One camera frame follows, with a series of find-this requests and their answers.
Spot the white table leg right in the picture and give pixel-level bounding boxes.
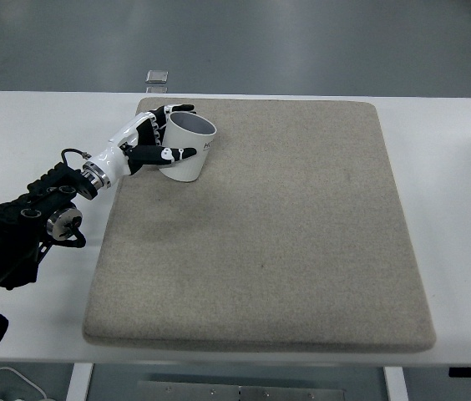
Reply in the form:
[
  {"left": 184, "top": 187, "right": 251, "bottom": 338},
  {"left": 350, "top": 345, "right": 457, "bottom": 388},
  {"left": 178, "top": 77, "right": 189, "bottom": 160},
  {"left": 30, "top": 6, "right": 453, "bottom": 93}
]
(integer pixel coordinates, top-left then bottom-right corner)
[{"left": 383, "top": 367, "right": 409, "bottom": 401}]

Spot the beige felt mat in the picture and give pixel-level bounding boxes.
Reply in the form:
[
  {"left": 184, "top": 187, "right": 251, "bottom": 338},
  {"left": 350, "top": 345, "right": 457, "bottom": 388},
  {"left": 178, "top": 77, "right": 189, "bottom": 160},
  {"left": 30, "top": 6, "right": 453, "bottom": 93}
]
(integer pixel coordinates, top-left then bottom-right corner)
[{"left": 83, "top": 99, "right": 436, "bottom": 353}]

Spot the white table leg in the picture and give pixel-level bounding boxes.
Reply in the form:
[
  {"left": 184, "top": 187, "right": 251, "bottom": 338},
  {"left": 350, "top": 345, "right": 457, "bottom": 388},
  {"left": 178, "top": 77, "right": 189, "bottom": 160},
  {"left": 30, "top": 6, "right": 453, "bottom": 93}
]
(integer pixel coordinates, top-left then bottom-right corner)
[
  {"left": 65, "top": 363, "right": 94, "bottom": 401},
  {"left": 383, "top": 367, "right": 409, "bottom": 401}
]

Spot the white cable on floor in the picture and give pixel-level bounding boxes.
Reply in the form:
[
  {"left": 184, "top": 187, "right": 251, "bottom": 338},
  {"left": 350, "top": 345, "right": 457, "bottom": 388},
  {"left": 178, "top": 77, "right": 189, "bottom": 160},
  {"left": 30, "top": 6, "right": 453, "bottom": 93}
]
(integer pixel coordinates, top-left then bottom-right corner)
[{"left": 0, "top": 365, "right": 48, "bottom": 401}]

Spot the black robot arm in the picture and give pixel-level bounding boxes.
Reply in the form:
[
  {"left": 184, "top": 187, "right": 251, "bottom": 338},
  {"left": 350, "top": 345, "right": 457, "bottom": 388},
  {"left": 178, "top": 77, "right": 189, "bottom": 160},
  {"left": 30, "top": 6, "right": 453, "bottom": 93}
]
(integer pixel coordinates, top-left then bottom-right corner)
[{"left": 0, "top": 161, "right": 110, "bottom": 289}]

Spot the metal base plate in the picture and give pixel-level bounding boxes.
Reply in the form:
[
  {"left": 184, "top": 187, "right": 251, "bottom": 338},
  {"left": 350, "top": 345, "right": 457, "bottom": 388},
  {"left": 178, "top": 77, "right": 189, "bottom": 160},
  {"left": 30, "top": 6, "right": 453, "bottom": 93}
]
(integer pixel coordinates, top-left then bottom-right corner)
[{"left": 138, "top": 381, "right": 345, "bottom": 401}]

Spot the white ribbed paper cup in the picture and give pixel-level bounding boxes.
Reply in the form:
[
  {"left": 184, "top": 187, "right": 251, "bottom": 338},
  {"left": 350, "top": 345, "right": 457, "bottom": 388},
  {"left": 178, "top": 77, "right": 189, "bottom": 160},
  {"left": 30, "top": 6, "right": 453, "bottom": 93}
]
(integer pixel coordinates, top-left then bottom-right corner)
[{"left": 160, "top": 111, "right": 217, "bottom": 182}]

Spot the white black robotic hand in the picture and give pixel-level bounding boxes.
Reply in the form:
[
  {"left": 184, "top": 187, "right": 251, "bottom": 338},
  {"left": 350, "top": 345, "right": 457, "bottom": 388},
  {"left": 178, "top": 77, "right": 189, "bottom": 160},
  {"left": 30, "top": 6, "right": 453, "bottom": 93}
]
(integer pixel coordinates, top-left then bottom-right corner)
[{"left": 82, "top": 104, "right": 197, "bottom": 189}]

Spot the white table leg left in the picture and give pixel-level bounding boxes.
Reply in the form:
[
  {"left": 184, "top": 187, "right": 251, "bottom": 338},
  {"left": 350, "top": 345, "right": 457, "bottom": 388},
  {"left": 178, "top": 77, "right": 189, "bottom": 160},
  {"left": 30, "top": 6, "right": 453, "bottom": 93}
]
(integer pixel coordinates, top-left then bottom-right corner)
[{"left": 65, "top": 363, "right": 94, "bottom": 401}]

